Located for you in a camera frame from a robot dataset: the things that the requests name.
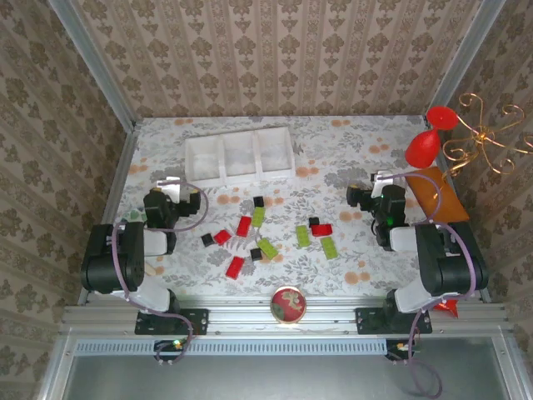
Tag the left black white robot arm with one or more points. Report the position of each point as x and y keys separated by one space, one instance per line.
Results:
x=108 y=258

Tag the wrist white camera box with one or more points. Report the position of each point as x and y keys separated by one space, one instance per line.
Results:
x=171 y=192
x=381 y=177

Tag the round red floral tin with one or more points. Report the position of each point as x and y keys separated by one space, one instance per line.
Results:
x=287 y=305

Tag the aluminium side rail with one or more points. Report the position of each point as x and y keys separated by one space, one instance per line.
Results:
x=114 y=187
x=485 y=295

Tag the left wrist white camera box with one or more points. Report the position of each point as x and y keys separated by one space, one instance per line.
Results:
x=171 y=192

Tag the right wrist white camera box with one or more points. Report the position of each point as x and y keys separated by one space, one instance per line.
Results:
x=381 y=177

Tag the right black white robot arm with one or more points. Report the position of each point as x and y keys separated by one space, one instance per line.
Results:
x=449 y=266

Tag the aluminium frame post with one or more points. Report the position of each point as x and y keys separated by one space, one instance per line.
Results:
x=466 y=58
x=99 y=71

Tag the white three-compartment container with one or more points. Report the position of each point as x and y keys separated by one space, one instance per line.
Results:
x=220 y=158

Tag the red foil packet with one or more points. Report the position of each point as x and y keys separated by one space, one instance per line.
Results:
x=447 y=307

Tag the small black controller board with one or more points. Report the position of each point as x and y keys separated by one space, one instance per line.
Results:
x=399 y=346
x=166 y=346

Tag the aluminium front rail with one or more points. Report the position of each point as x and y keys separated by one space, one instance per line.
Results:
x=241 y=318

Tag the red plastic goblet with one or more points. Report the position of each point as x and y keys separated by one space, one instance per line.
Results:
x=424 y=146

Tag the small black lego brick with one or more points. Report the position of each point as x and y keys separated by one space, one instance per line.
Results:
x=259 y=201
x=255 y=253
x=313 y=221
x=207 y=239

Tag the long green lego brick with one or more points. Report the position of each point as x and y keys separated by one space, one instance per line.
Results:
x=329 y=248
x=302 y=236
x=258 y=216
x=267 y=248

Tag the red lego brick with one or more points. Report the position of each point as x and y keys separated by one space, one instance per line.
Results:
x=222 y=237
x=322 y=229
x=235 y=266
x=243 y=226

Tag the floral tablecloth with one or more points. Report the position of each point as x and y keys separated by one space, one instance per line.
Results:
x=291 y=275

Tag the green leaf patterned bowl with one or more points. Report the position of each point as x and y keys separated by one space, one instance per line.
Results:
x=134 y=216

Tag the grey metal base panel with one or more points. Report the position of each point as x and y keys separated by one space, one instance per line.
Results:
x=270 y=379

